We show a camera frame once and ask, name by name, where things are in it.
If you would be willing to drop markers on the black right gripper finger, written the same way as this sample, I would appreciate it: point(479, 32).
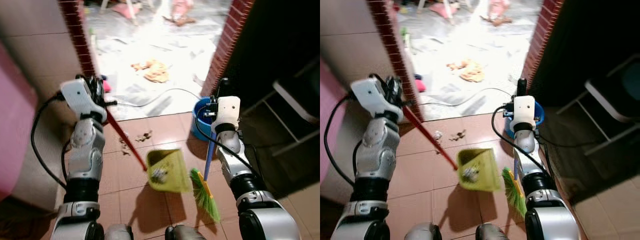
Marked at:
point(521, 86)
point(224, 87)

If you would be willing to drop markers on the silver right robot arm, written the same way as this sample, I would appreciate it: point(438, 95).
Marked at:
point(250, 195)
point(545, 205)

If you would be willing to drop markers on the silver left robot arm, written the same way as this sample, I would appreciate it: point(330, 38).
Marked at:
point(372, 160)
point(85, 160)

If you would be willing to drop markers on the pink slipper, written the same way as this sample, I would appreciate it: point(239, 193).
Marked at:
point(106, 85)
point(420, 84)

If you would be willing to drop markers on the blue plastic bucket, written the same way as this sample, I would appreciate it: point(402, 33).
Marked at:
point(199, 122)
point(539, 112)

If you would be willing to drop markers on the orange rag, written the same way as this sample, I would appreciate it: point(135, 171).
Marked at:
point(155, 72)
point(470, 71)

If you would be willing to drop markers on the dark folding chair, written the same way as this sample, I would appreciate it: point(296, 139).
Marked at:
point(285, 105)
point(605, 100)

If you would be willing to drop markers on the grey crumpled trash ball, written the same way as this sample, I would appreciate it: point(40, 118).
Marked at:
point(470, 174)
point(159, 175)

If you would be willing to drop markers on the pink panel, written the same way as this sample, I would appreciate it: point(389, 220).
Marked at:
point(15, 130)
point(330, 135)

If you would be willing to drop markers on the grey right robot leg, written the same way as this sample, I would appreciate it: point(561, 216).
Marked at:
point(187, 232)
point(495, 231)

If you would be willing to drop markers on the grey robot leg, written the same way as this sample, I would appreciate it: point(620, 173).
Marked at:
point(422, 231)
point(495, 231)
point(187, 232)
point(118, 232)

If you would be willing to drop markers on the grey left robot leg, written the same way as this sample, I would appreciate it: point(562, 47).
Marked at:
point(422, 231)
point(118, 232)

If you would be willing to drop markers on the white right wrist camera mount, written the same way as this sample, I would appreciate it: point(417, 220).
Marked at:
point(228, 112)
point(524, 111)

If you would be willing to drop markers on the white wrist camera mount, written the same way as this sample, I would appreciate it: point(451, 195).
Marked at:
point(370, 95)
point(228, 112)
point(524, 111)
point(80, 97)

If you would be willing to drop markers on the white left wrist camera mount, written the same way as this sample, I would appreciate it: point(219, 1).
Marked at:
point(370, 95)
point(80, 97)

